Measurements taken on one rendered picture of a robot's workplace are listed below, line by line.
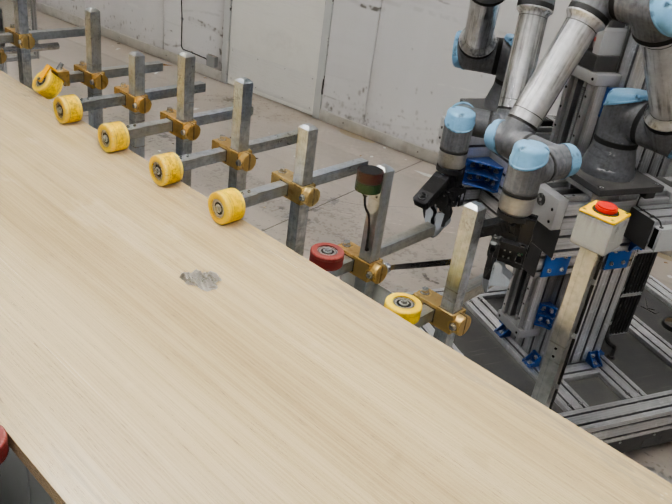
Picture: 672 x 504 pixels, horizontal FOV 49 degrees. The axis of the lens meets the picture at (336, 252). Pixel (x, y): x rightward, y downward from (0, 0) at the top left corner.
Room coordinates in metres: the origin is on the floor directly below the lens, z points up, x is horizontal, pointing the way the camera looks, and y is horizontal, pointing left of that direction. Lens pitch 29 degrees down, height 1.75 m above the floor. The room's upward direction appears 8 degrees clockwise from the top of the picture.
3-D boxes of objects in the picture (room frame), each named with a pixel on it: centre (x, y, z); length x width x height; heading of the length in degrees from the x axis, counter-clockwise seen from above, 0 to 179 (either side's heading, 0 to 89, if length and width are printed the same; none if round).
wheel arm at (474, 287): (1.49, -0.29, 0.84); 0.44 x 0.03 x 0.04; 140
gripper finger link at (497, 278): (1.46, -0.37, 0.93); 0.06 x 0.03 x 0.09; 71
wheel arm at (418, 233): (1.67, -0.11, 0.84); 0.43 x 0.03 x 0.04; 140
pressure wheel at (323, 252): (1.52, 0.02, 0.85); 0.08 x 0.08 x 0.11
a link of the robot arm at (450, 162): (1.86, -0.26, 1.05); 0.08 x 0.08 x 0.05
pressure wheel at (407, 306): (1.34, -0.16, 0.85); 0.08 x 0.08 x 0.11
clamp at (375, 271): (1.59, -0.06, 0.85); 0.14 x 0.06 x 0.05; 50
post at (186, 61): (2.06, 0.49, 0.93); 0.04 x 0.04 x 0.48; 50
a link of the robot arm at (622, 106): (1.95, -0.71, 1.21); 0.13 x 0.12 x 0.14; 42
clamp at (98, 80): (2.39, 0.89, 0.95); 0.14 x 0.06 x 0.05; 50
